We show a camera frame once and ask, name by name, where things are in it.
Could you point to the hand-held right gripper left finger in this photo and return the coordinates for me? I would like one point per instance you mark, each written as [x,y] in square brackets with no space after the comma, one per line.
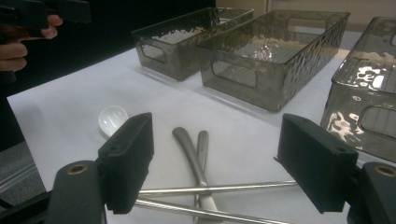
[127,161]

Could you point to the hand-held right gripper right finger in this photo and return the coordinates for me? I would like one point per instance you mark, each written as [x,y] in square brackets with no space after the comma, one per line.
[317,165]

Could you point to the metal table knife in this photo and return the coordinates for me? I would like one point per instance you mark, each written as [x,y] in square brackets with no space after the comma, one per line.
[191,155]

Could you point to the metal chopstick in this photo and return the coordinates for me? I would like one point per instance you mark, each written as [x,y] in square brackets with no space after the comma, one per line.
[224,187]
[193,212]

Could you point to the smoky clear plastic bin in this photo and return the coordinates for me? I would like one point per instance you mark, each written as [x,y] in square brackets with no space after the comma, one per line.
[267,87]
[361,93]
[174,59]

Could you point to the white table sheet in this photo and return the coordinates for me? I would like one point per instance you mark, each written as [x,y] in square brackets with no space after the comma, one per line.
[77,102]

